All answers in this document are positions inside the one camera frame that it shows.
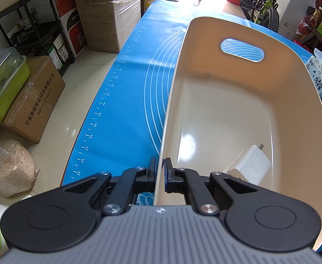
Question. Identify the green and black bicycle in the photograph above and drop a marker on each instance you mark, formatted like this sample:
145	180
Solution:
264	2

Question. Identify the red and white box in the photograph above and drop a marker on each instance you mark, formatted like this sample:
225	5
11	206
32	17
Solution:
73	30

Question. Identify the white chest freezer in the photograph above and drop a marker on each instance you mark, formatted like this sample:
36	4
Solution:
298	8

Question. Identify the clear bag of wood pellets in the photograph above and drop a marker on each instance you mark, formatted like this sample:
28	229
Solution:
8	167

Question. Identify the blue silicone mat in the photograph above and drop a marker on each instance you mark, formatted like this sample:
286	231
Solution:
133	101

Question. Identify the green container with clear lid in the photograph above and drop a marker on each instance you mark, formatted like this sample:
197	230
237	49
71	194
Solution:
4	85

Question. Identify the black shelf cart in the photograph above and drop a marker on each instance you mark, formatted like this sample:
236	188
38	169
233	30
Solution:
26	30

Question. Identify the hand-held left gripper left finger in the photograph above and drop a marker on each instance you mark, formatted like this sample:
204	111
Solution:
153	174

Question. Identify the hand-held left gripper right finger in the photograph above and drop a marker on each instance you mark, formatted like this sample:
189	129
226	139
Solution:
165	176

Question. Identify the film-wrapped cardboard box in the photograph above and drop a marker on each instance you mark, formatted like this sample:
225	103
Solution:
111	24

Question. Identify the printed tissue pack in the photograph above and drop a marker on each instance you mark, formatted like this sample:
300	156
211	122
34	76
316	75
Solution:
321	79

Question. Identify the brown cardboard box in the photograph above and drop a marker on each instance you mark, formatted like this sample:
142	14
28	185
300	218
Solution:
34	99

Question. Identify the white charger plug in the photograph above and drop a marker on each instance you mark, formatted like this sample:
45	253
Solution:
250	166

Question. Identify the beige plastic bin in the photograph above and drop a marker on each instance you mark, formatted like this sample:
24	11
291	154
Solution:
218	110

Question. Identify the dark wooden shelf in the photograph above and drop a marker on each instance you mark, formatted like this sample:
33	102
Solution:
310	34

